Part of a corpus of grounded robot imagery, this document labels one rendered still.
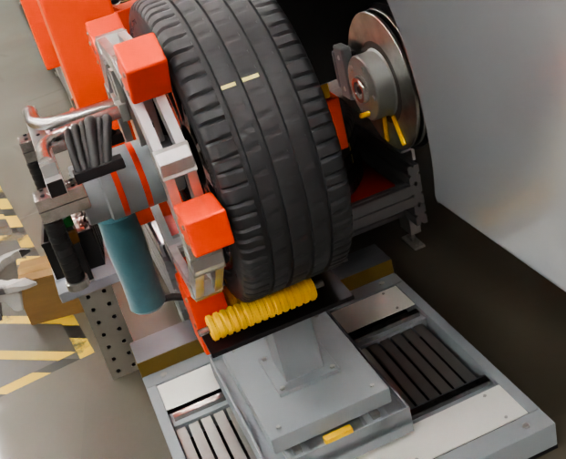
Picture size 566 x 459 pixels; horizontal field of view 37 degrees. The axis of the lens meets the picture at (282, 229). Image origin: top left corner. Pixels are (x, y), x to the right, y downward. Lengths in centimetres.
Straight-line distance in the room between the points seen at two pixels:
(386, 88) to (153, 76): 58
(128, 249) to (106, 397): 82
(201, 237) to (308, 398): 69
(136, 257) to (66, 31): 58
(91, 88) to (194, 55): 70
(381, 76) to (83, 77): 75
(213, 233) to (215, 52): 32
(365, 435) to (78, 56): 113
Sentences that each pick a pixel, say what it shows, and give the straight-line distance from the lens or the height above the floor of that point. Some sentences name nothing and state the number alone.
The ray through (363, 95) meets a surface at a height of 85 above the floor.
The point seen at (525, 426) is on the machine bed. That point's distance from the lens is 205.
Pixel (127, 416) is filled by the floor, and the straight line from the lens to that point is 251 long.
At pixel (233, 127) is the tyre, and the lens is 146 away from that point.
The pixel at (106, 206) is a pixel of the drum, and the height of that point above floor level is 84.
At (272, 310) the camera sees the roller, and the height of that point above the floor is 51.
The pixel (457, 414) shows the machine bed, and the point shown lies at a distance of 210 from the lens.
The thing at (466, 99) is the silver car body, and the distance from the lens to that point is 134.
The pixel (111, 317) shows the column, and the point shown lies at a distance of 256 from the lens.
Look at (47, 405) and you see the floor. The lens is 270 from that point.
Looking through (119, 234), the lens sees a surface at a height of 70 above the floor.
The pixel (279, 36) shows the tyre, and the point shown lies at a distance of 152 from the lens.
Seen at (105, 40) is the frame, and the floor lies 112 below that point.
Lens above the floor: 151
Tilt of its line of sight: 29 degrees down
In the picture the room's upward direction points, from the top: 15 degrees counter-clockwise
